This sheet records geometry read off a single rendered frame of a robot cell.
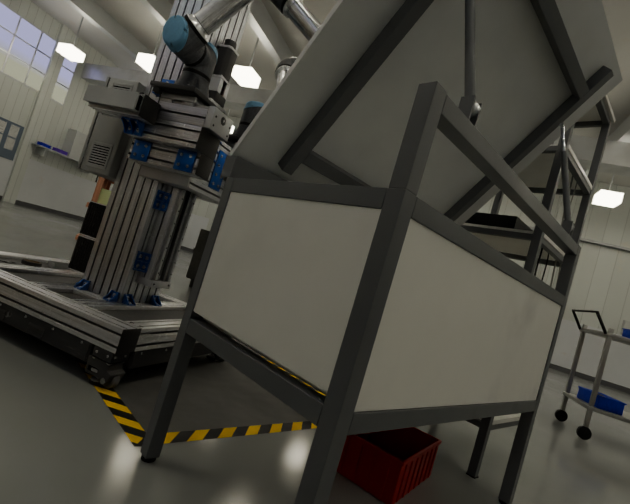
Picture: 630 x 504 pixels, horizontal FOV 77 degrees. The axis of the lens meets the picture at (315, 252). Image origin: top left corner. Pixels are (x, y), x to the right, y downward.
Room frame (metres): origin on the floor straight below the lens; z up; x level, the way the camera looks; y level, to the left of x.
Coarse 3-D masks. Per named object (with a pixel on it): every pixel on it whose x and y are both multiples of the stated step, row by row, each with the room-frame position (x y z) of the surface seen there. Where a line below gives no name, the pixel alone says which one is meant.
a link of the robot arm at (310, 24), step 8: (272, 0) 1.52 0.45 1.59; (280, 0) 1.51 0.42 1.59; (288, 0) 1.50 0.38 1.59; (296, 0) 1.51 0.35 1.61; (280, 8) 1.53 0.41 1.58; (288, 8) 1.51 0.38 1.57; (296, 8) 1.50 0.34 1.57; (304, 8) 1.50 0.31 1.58; (288, 16) 1.54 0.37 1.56; (296, 16) 1.50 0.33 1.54; (304, 16) 1.48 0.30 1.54; (312, 16) 1.49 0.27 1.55; (296, 24) 1.52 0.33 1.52; (304, 24) 1.49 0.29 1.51; (312, 24) 1.47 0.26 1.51; (320, 24) 1.49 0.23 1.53; (304, 32) 1.50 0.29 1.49; (312, 32) 1.47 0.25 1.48
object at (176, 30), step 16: (224, 0) 1.43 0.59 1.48; (240, 0) 1.44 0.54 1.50; (176, 16) 1.44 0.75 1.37; (192, 16) 1.45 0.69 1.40; (208, 16) 1.45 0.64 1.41; (224, 16) 1.46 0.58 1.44; (176, 32) 1.44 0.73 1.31; (192, 32) 1.45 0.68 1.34; (208, 32) 1.49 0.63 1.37; (176, 48) 1.47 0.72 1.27; (192, 48) 1.49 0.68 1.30
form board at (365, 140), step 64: (384, 0) 0.95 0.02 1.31; (448, 0) 1.01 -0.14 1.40; (512, 0) 1.08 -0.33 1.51; (576, 0) 1.15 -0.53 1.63; (320, 64) 1.01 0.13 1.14; (384, 64) 1.08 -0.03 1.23; (448, 64) 1.16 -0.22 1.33; (512, 64) 1.25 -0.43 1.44; (256, 128) 1.08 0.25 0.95; (384, 128) 1.25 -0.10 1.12; (512, 128) 1.48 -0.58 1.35; (448, 192) 1.62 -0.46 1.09
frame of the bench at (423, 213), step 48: (240, 192) 1.04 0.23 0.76; (288, 192) 0.90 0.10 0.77; (336, 192) 0.79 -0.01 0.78; (384, 192) 0.71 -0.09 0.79; (384, 240) 0.69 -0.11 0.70; (480, 240) 0.91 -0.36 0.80; (192, 288) 1.10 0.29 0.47; (384, 288) 0.69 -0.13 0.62; (192, 336) 1.05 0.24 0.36; (288, 384) 0.77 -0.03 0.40; (336, 384) 0.69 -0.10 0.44; (336, 432) 0.68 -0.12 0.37; (528, 432) 1.47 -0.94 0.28
